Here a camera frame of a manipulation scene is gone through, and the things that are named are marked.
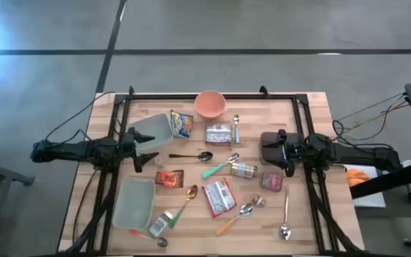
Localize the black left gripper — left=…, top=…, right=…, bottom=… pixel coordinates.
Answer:
left=118, top=126, right=160, bottom=173

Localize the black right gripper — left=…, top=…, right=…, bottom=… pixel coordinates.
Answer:
left=268, top=128, right=313, bottom=178

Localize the red spice box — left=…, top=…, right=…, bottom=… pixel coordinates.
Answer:
left=261, top=172, right=284, bottom=193

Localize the orange foil packet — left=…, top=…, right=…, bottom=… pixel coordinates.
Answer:
left=155, top=169, right=185, bottom=189

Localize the gold lid spice jar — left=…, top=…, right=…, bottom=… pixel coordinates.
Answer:
left=230, top=162, right=259, bottom=179

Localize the blue ramen packet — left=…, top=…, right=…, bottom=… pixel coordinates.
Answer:
left=170, top=109, right=195, bottom=139

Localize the light blue handled spoon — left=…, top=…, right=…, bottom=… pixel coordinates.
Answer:
left=233, top=114, right=241, bottom=145

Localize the small saffron glass jar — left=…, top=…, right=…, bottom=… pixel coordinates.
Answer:
left=251, top=194, right=267, bottom=208

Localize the black spoon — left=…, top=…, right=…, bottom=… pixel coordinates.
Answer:
left=168, top=151, right=214, bottom=163

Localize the maroon green ramen packet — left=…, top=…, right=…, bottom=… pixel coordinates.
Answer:
left=205, top=124, right=233, bottom=147

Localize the plain silver spoon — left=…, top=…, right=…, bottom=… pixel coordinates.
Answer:
left=279, top=187, right=292, bottom=241

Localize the red ramen packet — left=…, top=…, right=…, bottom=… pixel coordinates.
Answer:
left=201, top=177, right=238, bottom=219

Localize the black plastic tray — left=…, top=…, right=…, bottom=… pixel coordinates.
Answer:
left=260, top=131, right=301, bottom=167

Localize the pale grey plastic bin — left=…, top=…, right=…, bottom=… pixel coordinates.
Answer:
left=126, top=113, right=174, bottom=156
left=111, top=177, right=156, bottom=231

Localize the orange round object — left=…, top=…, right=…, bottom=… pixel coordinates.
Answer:
left=346, top=168, right=370, bottom=187

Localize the white lid spice jar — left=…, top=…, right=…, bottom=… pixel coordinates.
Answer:
left=147, top=210, right=174, bottom=239

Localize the orange bowl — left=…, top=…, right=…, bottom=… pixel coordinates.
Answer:
left=194, top=89, right=227, bottom=121

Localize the white paper sheet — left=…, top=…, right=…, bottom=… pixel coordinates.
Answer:
left=344, top=163, right=387, bottom=208

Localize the black aluminium rig frame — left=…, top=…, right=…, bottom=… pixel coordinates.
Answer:
left=62, top=85, right=365, bottom=257

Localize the gold spoon green handle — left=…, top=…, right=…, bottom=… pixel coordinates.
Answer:
left=169, top=184, right=199, bottom=229

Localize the teal handled spoon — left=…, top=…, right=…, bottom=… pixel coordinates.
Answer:
left=201, top=152, right=241, bottom=180

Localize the brown cable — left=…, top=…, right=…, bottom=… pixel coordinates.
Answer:
left=71, top=169, right=98, bottom=244

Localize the thin cable bundle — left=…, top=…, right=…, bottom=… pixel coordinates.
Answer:
left=332, top=91, right=410, bottom=151

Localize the yellow handled spoon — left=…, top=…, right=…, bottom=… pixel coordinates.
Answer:
left=215, top=202, right=255, bottom=237

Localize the red handled spoon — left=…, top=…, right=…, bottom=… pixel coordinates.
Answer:
left=129, top=228, right=168, bottom=248

